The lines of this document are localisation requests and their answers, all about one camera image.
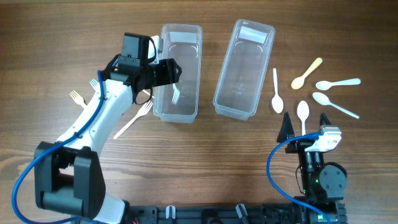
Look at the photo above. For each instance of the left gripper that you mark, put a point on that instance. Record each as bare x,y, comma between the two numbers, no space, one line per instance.
169,73

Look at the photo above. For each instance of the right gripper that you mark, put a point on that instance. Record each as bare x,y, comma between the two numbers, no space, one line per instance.
286,129

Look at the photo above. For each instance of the light blue plastic fork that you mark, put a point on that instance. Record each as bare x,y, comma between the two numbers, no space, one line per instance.
95,85

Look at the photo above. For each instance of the thin white fork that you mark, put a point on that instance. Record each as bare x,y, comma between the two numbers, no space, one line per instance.
176,94

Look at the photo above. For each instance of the curved white plastic fork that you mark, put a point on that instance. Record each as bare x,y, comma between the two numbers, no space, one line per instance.
149,93

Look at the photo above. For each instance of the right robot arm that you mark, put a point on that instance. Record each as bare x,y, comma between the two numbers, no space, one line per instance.
323,183

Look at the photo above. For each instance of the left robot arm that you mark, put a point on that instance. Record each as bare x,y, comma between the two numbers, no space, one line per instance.
68,176

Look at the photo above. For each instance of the left clear plastic container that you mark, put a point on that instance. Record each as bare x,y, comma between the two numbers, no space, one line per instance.
183,43

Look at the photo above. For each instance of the clear plastic container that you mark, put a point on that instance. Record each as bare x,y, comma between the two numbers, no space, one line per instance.
244,69
183,43

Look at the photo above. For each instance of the right clear plastic container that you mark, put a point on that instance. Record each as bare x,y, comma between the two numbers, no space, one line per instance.
244,69

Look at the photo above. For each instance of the white spoon near gripper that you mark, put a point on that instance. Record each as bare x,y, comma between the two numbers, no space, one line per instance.
303,113

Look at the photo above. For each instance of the white spoon far right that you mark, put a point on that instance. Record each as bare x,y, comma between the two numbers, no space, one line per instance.
325,101

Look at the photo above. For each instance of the thin white spoon left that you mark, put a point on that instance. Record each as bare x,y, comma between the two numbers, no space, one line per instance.
276,102

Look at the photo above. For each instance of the yellow plastic spoon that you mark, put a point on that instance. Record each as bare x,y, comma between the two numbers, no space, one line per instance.
298,82

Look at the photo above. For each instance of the light blue plastic spoon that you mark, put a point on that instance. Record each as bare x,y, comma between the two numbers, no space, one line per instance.
326,85

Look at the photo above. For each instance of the yellow plastic fork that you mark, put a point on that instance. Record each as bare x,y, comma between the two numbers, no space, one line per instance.
78,99

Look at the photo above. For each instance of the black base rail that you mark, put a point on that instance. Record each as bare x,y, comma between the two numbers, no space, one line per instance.
264,214

